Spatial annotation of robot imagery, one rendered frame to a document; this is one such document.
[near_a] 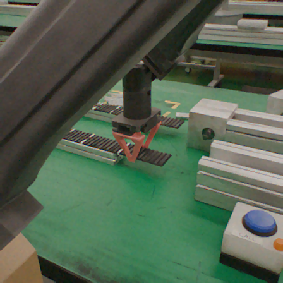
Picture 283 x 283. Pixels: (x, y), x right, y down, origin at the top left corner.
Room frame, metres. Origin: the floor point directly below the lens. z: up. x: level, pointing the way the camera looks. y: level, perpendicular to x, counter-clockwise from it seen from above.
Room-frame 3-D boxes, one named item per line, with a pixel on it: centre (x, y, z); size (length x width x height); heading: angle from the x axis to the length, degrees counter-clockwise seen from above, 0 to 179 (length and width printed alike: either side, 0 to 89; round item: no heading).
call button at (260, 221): (0.33, -0.17, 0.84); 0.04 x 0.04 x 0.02
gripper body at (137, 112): (0.58, 0.01, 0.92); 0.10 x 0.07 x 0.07; 151
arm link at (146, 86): (0.59, 0.00, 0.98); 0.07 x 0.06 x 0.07; 159
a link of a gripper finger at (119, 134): (0.57, 0.01, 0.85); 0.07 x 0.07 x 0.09; 61
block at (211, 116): (0.68, -0.17, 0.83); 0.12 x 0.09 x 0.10; 151
